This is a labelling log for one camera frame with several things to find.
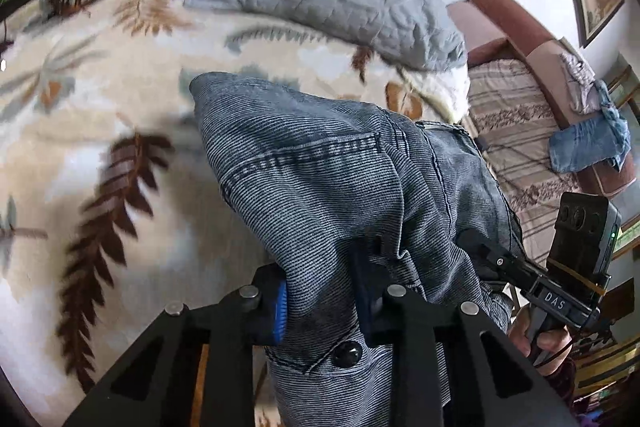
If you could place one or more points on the person's right hand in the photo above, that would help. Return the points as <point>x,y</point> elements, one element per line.
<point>555,342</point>

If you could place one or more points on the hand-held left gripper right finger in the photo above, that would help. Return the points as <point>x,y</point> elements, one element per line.
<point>372,312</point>

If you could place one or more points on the person's right forearm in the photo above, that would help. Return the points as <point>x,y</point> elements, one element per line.
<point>565,387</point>

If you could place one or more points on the brown pink sofa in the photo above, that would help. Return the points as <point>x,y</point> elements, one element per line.
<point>515,22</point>

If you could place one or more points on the leaf print blanket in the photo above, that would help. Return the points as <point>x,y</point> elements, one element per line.
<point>100,107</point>

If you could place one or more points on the light blue denim garment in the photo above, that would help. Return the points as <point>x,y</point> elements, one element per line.
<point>580,142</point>

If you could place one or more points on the striped sofa cover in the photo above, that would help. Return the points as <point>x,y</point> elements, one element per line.
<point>510,107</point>

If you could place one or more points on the blue denim pants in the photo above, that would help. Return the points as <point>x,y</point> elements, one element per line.
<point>320,187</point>

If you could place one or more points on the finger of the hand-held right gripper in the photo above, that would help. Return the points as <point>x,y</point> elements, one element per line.
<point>500,262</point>

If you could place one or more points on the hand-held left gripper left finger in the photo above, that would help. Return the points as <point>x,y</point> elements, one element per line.
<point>279,314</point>

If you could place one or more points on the white crumpled cloth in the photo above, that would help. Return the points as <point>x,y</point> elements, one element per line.
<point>577,77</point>

